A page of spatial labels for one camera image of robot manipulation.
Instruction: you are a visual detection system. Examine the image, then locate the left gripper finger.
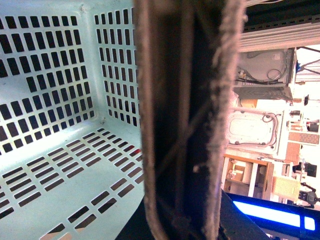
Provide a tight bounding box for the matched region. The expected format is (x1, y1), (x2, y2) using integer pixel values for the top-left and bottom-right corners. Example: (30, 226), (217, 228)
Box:
(133, 0), (246, 240)

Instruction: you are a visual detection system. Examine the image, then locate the light blue plastic basket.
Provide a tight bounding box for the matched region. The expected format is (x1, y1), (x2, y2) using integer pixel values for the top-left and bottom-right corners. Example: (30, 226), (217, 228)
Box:
(0, 0), (144, 240)

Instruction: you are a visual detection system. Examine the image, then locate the white blue chest freezer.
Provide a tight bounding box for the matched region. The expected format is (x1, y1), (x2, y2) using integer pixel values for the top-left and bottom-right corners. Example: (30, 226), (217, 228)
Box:
(227, 193), (320, 240)

